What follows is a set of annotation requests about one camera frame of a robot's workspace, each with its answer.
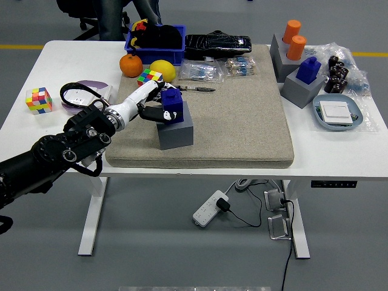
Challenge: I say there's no orange cylinder seal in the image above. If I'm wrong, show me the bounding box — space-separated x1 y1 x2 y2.
286 35 308 61
282 19 302 44

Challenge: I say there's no black wrapped pack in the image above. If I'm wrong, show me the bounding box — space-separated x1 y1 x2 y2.
184 30 253 60

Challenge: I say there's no black power adapter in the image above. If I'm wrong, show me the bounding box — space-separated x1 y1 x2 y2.
215 197 231 214

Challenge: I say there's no white power cable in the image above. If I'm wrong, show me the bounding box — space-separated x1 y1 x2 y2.
226 178 269 192

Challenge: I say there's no metal floor bracket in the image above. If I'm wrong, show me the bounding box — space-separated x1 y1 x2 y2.
263 189 289 212
267 214 292 241

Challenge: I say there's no bright colour puzzle cube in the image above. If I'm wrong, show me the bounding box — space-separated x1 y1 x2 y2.
136 68 164 89

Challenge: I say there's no white table leg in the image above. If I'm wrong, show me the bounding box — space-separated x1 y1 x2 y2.
78 176 109 256
280 179 311 259

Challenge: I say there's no purple plastic tray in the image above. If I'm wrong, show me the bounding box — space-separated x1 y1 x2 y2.
61 79 113 115

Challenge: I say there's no orange fruit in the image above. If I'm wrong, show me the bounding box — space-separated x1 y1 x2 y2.
119 53 144 78

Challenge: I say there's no grey-brown fabric mat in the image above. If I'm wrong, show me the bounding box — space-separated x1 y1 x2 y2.
105 44 295 169

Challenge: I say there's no white power strip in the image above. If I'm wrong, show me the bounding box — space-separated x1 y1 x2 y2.
192 190 230 227

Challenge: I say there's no person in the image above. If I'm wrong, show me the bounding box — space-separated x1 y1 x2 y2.
90 0 163 42

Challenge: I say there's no grey square seal holder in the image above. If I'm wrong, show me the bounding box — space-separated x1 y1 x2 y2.
280 67 327 109
156 101 195 150

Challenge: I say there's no white wall socket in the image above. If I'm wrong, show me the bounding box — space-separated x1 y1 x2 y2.
64 87 98 107

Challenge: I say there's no clear bag with blue parts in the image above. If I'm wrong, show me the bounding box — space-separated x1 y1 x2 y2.
304 42 371 98

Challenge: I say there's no clear flat plastic bag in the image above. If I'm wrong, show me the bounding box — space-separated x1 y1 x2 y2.
312 90 380 133

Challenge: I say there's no black floor cable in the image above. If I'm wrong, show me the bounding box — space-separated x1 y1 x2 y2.
280 198 296 291

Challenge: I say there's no light blue plastic tray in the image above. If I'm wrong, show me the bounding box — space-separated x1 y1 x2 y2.
312 93 364 132

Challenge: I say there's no blue plastic bin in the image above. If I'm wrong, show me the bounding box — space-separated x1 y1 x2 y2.
124 24 187 66

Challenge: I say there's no black cloth bundle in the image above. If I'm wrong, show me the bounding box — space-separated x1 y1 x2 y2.
133 22 184 49

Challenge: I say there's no black pen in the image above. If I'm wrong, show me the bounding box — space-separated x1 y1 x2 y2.
177 85 216 93

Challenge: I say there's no thin black adapter cable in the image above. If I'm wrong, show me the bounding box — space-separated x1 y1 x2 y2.
227 181 270 228

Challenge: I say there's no tall grey holder block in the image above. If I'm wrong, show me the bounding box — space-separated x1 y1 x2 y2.
270 32 307 83

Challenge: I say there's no blue square seal stamp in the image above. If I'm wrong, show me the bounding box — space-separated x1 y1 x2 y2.
296 56 321 85
160 87 186 124

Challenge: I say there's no pastel colour puzzle cube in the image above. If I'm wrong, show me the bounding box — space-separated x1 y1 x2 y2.
25 87 53 115

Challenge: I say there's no black table control panel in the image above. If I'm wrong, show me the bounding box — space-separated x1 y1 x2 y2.
310 180 358 189

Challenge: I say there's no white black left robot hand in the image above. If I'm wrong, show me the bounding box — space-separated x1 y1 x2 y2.
116 80 179 132

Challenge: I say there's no yellow and red toy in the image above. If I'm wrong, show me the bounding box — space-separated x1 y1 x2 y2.
129 18 149 49

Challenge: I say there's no yellow lemon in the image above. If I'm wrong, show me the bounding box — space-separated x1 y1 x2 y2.
150 59 177 84

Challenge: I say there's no black office chair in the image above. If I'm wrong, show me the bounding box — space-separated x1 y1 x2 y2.
56 0 133 42

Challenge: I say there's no bag of blue resistors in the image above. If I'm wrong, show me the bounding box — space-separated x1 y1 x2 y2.
178 59 225 84

